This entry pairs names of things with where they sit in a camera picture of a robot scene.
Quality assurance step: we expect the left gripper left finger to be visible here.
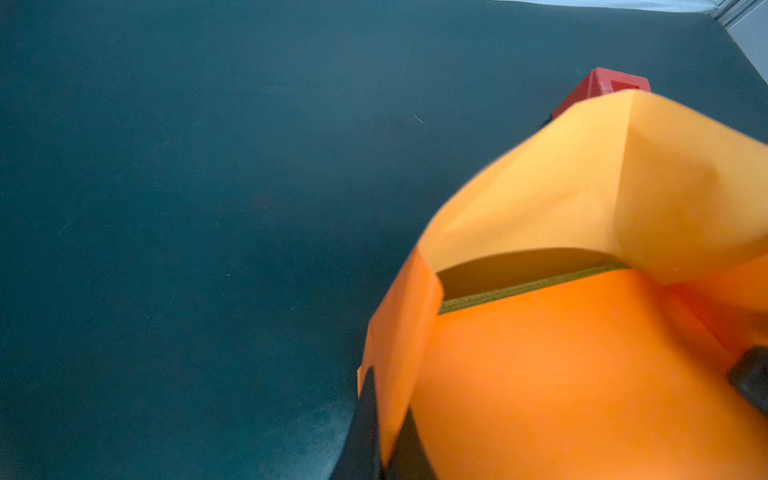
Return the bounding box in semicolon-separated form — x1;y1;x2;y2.
329;367;383;480

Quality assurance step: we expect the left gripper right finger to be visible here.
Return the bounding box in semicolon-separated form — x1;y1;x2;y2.
383;409;437;480

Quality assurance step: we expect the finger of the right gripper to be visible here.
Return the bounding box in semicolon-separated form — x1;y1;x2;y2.
727;346;768;417

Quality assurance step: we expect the orange wrapping paper sheet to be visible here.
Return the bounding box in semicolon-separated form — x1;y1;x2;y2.
358;90;767;479

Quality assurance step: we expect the green table mat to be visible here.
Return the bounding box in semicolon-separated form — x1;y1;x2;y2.
1;1;767;479

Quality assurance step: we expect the red tape dispenser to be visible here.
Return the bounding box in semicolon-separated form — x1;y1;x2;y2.
549;68;651;120

